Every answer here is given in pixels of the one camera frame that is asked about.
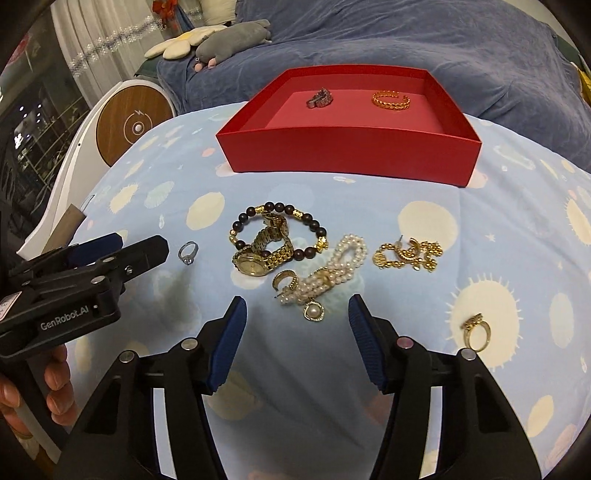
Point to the white stand with wooden disc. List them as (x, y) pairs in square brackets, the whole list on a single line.
[(134, 124)]

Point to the red curtain bow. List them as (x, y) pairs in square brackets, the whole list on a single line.
[(165, 7)]

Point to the person's left hand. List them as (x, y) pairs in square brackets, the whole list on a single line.
[(56, 376)]

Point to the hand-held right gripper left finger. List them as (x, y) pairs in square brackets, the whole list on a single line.
[(228, 344)]

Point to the sofa with blue cover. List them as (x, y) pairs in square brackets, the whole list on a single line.
[(369, 37)]

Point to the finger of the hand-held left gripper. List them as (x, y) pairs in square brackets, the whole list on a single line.
[(99, 244), (143, 251)]

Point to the gold stud earring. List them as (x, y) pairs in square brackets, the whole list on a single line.
[(382, 258)]

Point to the gold wristwatch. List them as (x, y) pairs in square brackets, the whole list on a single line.
[(251, 265)]

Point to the green sofa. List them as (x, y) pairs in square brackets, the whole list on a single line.
[(147, 69)]

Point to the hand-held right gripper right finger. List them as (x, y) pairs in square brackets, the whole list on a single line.
[(367, 344)]

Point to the light blue printed tablecloth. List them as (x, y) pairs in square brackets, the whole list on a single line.
[(286, 217)]

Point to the flower shaped pillow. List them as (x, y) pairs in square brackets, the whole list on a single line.
[(178, 46)]

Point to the white plush cow pillow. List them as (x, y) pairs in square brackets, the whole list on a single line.
[(219, 7)]

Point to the yellow foil cushion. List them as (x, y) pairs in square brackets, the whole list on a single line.
[(583, 82)]

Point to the red cardboard box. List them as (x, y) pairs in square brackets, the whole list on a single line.
[(346, 152)]

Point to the pearl pendant earring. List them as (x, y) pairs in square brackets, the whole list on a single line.
[(314, 313)]

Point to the white sheer curtain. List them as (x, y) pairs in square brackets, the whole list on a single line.
[(106, 41)]

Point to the grey plush toy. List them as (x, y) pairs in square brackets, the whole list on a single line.
[(231, 39)]

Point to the gold hoop earring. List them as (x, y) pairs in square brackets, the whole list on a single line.
[(282, 279)]

